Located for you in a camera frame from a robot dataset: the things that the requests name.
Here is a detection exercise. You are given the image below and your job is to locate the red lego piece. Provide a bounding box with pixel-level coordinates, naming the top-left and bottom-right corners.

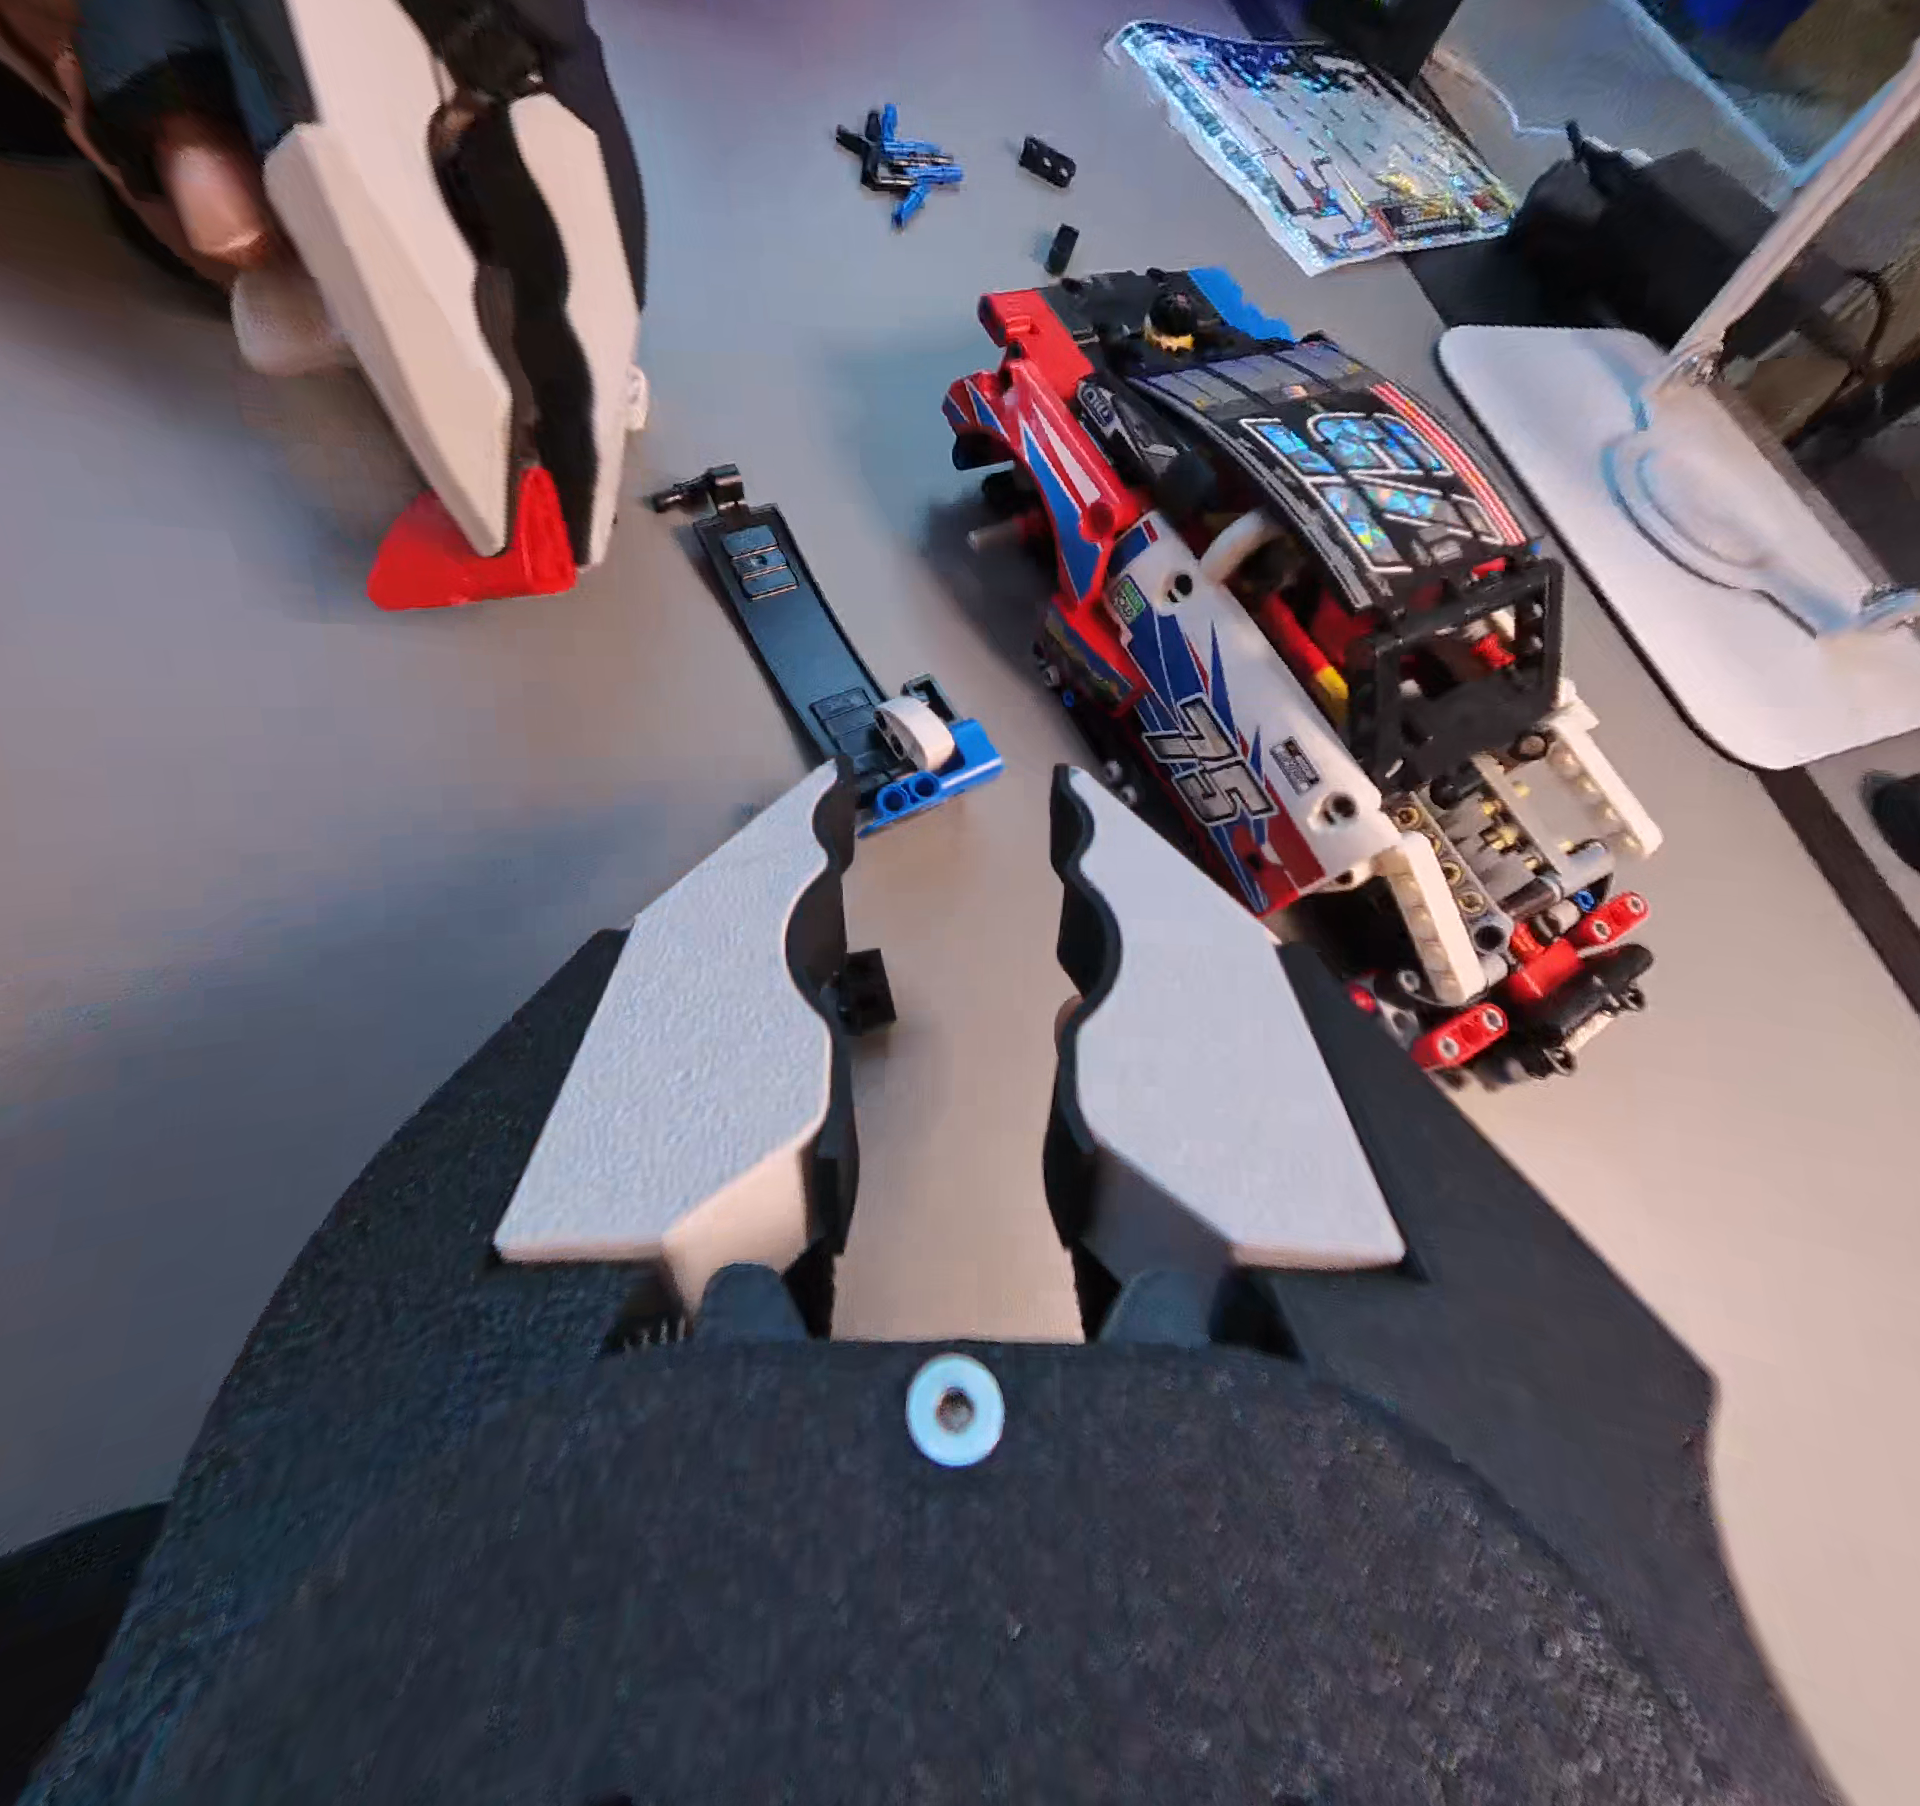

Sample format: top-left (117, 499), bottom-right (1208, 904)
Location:
top-left (366, 464), bottom-right (580, 611)

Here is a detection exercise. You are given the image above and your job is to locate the holographic sticker sheet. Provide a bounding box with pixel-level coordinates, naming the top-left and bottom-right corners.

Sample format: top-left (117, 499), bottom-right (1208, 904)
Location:
top-left (1106, 18), bottom-right (1516, 278)

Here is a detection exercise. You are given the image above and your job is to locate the black power adapter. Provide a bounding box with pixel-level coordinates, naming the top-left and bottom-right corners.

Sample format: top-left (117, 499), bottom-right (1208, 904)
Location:
top-left (1512, 123), bottom-right (1848, 355)

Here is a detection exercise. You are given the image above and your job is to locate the person's left hand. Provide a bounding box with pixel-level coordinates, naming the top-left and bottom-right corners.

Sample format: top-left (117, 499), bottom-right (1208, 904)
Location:
top-left (0, 0), bottom-right (287, 285)

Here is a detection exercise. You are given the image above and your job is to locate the white book stand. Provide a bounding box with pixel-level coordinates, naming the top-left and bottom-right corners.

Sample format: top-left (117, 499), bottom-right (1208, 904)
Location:
top-left (1438, 36), bottom-right (1920, 774)

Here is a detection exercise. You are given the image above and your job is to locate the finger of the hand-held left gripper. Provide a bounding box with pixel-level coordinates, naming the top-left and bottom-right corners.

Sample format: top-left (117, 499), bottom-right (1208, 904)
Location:
top-left (495, 94), bottom-right (649, 566)
top-left (229, 115), bottom-right (542, 558)

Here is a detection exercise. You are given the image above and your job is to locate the lego race car model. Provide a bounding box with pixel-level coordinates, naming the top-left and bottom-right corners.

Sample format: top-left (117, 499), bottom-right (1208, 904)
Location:
top-left (941, 264), bottom-right (1665, 1091)

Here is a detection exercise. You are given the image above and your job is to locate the pile of blue black pins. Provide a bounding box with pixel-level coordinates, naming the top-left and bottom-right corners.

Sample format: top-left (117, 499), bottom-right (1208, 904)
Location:
top-left (833, 102), bottom-right (965, 228)

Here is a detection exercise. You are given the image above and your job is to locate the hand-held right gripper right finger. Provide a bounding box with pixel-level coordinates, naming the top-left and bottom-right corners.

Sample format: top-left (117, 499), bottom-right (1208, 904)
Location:
top-left (1051, 767), bottom-right (1406, 1335)

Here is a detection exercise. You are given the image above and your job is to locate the black and blue lego subassembly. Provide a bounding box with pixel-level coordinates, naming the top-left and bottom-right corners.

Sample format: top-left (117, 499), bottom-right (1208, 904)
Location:
top-left (650, 462), bottom-right (1004, 836)

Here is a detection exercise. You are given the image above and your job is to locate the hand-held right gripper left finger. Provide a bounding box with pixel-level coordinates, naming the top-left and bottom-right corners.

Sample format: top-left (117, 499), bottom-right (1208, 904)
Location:
top-left (495, 764), bottom-right (858, 1335)

